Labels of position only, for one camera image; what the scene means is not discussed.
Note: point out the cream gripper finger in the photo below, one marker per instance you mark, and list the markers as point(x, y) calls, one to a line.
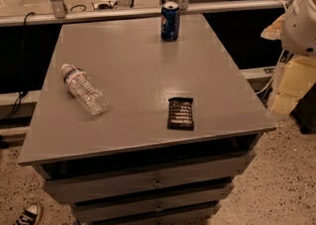
point(273, 31)
point(298, 77)

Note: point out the clear plastic water bottle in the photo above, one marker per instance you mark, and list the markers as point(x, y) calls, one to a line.
point(91, 97)

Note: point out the blue soda can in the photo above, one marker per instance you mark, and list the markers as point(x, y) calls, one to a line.
point(170, 21)

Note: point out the black snack bar wrapper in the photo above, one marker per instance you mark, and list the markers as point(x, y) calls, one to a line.
point(180, 114)

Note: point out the white power strip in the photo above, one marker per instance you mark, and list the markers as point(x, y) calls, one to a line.
point(103, 5)

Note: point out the grey drawer cabinet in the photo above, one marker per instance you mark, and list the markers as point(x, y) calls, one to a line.
point(125, 166)

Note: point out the black and white sneaker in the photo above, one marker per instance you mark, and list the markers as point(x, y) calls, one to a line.
point(31, 215)

